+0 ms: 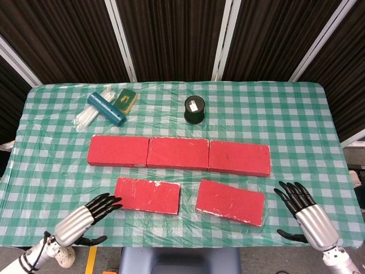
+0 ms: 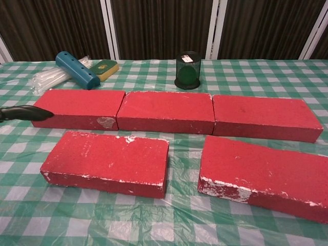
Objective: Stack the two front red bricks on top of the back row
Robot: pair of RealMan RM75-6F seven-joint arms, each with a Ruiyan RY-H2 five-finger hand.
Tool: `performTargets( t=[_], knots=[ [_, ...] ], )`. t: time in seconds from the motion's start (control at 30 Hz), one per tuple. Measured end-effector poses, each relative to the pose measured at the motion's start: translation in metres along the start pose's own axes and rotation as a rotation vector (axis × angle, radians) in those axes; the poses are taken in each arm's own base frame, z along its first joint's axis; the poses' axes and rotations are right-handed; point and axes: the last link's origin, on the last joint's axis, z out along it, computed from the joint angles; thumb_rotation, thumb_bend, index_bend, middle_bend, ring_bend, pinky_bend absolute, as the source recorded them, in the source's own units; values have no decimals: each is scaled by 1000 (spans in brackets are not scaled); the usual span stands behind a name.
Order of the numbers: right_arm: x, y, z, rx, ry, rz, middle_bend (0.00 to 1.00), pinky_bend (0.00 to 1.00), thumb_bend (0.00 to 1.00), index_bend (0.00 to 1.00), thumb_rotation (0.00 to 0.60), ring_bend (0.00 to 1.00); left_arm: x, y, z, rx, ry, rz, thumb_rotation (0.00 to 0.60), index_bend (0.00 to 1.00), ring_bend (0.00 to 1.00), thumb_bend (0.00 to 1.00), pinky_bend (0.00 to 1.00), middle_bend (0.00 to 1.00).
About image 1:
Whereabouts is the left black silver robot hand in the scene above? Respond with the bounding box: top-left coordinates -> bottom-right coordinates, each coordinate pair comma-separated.
54,192 -> 124,248

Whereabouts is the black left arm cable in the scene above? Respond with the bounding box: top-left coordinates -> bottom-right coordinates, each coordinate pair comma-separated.
27,231 -> 58,272

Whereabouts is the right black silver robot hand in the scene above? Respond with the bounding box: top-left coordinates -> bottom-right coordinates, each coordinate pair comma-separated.
273,180 -> 340,252

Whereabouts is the yellow floor tape strip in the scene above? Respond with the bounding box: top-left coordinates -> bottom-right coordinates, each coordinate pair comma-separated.
84,247 -> 98,274

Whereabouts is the blue cylindrical tube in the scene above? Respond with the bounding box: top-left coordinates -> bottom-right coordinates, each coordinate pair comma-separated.
87,91 -> 127,126

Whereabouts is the bundle of clear straws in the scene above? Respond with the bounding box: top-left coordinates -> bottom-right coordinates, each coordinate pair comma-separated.
72,87 -> 116,132

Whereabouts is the green yellow sponge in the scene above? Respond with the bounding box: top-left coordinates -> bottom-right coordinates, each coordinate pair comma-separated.
113,88 -> 139,114

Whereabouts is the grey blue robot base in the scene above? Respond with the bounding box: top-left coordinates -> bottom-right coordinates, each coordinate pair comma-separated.
118,247 -> 242,274

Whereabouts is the red brick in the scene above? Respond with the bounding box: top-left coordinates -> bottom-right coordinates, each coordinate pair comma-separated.
113,176 -> 181,215
146,136 -> 210,171
208,139 -> 271,178
194,179 -> 266,228
87,135 -> 150,168

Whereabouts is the white clog shoe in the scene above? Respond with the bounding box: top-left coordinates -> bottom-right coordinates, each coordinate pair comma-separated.
54,247 -> 75,269

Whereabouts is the dark green mesh cup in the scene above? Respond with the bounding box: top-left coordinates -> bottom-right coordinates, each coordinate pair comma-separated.
184,95 -> 206,124

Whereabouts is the green white checkered tablecloth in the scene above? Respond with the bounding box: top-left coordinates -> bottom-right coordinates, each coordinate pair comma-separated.
0,81 -> 365,248

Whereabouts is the white partition frame post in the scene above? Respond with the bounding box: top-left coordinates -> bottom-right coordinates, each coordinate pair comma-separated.
288,0 -> 352,83
212,0 -> 242,82
0,37 -> 42,86
340,128 -> 365,148
104,0 -> 138,83

